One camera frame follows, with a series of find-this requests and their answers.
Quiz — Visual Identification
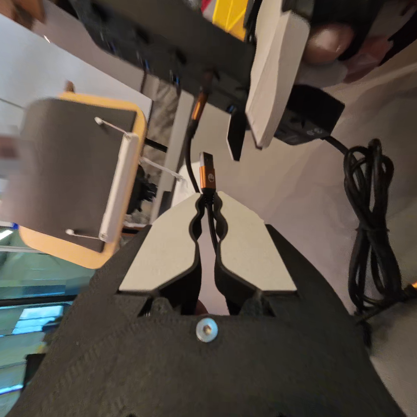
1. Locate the person's right hand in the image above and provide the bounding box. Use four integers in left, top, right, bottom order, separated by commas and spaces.
304, 23, 392, 83

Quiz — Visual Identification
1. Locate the tablet in orange case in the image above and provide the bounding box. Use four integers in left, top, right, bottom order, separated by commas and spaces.
0, 92, 148, 270

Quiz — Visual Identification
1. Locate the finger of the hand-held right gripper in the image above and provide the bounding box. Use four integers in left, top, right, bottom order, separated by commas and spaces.
227, 110, 246, 161
245, 0, 311, 149

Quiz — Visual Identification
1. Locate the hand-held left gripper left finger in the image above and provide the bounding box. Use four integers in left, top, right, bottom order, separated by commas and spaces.
118, 192, 203, 293

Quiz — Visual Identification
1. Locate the yellow plastic bin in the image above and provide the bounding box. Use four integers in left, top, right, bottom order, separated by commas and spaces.
200, 0, 253, 42

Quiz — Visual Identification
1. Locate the black usb hub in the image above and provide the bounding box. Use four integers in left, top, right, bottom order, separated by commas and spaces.
76, 0, 345, 145

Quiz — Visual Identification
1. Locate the black hub cable with plug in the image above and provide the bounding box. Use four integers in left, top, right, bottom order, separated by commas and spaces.
323, 135, 417, 326

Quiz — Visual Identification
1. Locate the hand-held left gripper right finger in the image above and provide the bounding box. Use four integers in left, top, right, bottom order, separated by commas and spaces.
213, 190, 298, 293

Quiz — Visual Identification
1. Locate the orange-plug black usb cable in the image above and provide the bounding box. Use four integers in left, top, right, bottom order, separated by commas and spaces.
184, 70, 220, 252

